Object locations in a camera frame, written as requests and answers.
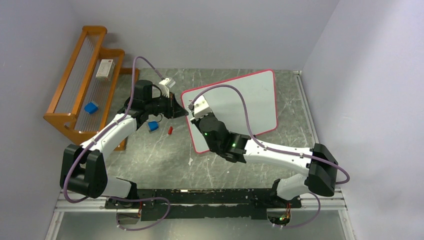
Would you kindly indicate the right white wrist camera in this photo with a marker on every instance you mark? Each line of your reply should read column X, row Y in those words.
column 199, row 108

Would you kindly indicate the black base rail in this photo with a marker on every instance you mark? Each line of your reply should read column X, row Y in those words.
column 250, row 203

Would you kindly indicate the blue eraser on shelf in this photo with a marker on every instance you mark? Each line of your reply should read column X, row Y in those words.
column 91, row 107

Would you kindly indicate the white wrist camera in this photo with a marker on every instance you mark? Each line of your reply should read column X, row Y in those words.
column 165, row 85
column 199, row 108

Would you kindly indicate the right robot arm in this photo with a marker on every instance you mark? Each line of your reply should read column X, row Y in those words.
column 315, row 168

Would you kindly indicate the blue eraser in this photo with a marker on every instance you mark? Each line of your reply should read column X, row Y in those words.
column 152, row 126
column 91, row 107

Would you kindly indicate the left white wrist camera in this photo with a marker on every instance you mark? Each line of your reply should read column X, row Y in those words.
column 165, row 85

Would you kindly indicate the orange wooden shelf rack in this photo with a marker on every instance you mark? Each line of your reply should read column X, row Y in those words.
column 79, row 86

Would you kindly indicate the white red cardboard box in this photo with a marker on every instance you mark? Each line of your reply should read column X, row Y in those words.
column 105, row 70

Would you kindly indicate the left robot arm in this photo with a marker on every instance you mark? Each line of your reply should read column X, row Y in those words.
column 83, row 169

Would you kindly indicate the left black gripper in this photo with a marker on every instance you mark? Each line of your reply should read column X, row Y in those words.
column 174, row 109

